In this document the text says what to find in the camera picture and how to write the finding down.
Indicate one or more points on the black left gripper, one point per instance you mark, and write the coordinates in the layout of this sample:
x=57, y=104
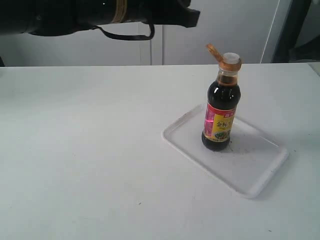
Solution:
x=162, y=12

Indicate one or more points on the dark soy sauce bottle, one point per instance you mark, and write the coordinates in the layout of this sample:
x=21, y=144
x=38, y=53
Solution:
x=223, y=96

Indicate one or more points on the white rectangular foam tray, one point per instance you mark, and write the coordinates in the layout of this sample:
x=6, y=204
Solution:
x=246, y=165

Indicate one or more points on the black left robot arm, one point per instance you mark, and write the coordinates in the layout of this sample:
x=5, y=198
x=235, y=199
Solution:
x=52, y=18

